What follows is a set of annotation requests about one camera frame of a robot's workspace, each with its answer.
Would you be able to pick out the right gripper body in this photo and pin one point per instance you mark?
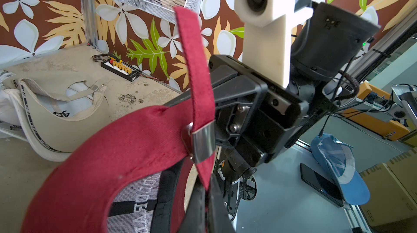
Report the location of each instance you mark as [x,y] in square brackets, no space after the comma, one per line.
[255,117]

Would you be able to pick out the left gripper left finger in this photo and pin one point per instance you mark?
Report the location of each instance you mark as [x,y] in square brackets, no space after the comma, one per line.
[195,217]

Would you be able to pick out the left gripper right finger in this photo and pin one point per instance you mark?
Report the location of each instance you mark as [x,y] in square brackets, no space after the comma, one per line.
[217,216]

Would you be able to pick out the maroon baseball cap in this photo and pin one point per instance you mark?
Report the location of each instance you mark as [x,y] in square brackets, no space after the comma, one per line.
[124,179]

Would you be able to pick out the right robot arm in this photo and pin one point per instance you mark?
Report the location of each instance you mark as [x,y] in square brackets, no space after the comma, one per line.
[331,39]

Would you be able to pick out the blue baseball cap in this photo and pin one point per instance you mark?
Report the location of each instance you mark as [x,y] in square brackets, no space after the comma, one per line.
[337,160]

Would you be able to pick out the beige baseball cap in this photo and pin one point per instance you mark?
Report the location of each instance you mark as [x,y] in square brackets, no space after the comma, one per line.
[61,110]

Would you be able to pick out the white baseball cap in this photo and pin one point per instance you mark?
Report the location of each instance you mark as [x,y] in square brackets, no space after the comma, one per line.
[11,100]

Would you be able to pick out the black smartphone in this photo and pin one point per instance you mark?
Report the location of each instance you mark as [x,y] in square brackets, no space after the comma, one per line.
[322,185]

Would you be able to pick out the black orange device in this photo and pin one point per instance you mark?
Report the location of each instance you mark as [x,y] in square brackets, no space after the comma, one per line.
[117,66]

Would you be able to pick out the cardboard box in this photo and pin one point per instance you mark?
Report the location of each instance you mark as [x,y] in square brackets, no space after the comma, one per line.
[393,191]

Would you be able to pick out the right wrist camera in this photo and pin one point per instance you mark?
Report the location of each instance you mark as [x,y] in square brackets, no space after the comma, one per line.
[268,28]

